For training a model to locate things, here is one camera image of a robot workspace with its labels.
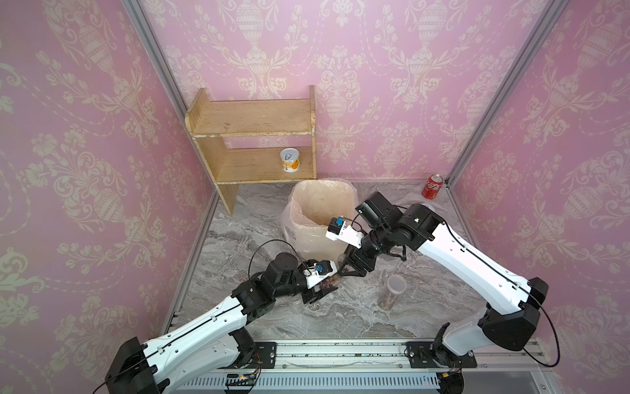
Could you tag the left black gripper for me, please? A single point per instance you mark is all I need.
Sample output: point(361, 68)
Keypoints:
point(312, 296)

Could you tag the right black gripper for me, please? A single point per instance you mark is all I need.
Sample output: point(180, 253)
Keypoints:
point(355, 260)

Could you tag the clear plastic bin liner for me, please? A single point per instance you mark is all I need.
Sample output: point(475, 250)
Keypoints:
point(290, 221)

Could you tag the small circuit board with wires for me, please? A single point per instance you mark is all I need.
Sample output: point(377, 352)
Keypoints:
point(241, 383)

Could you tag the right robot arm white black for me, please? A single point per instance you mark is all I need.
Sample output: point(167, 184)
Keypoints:
point(513, 303)

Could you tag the wooden two-tier shelf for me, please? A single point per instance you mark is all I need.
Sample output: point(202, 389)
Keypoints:
point(239, 142)

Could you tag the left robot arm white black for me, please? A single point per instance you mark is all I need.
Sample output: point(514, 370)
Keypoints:
point(217, 339)

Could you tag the aluminium mounting rail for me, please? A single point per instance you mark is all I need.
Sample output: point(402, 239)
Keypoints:
point(380, 366)

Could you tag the clear jar flower tea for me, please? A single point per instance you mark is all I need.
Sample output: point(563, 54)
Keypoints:
point(335, 280)
point(395, 286)

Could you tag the red cola can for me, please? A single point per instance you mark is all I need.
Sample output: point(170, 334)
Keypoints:
point(433, 186)

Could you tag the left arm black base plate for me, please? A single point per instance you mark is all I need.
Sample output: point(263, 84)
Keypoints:
point(261, 355)

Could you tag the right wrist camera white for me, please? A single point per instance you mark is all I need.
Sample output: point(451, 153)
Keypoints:
point(342, 229)

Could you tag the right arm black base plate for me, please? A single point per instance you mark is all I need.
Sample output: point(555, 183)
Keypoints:
point(421, 356)

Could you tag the yellow white can on shelf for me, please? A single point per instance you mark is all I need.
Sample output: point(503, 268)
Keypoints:
point(290, 158)

